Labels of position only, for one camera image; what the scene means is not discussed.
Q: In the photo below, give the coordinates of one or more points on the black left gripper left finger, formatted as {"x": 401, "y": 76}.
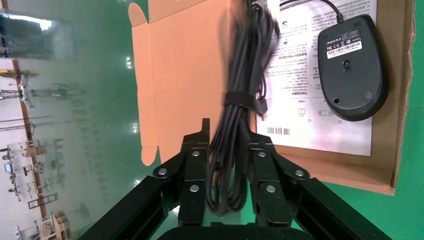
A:
{"x": 195, "y": 172}

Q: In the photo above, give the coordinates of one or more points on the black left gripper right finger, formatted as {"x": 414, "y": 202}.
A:
{"x": 268, "y": 172}

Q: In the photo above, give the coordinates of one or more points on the orange cardboard box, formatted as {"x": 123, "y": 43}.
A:
{"x": 179, "y": 66}

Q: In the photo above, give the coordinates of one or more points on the white printed instruction sheet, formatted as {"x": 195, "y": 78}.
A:
{"x": 314, "y": 132}

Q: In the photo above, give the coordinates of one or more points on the light wooden furniture piece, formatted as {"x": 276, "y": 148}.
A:
{"x": 59, "y": 225}

